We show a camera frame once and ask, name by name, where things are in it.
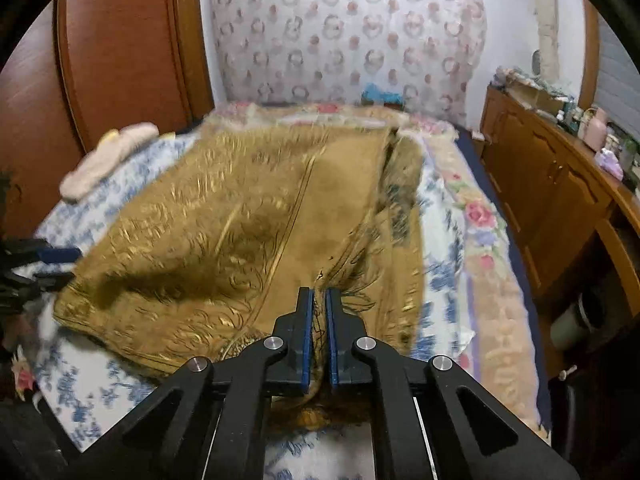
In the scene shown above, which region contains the blue item on box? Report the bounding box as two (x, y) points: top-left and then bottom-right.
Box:
(361, 84), (405, 108)

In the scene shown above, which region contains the cardboard box on sideboard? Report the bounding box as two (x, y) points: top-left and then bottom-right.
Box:
(506, 80), (565, 116)

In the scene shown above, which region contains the pink floral bed blanket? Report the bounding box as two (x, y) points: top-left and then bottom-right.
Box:
(204, 103), (551, 440)

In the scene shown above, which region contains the window blind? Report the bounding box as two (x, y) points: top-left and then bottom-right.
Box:
(594, 15), (640, 141)

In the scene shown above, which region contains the beige pink cloth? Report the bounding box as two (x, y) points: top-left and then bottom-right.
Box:
(58, 122), (160, 203)

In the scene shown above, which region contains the wooden wardrobe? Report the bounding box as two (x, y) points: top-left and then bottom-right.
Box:
(1, 0), (214, 237)

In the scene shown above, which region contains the lavender cloth bundle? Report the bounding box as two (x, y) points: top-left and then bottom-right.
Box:
(594, 148), (624, 182)

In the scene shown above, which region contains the wooden sideboard cabinet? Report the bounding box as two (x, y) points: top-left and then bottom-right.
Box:
(480, 87), (639, 314)

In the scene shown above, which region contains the pink bottle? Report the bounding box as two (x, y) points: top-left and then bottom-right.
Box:
(582, 107), (608, 152)

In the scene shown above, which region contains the brown gold patterned shirt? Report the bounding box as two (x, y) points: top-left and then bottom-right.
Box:
(53, 125), (424, 430)

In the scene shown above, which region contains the patterned pink curtain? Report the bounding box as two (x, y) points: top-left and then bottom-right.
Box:
(210, 0), (487, 124)

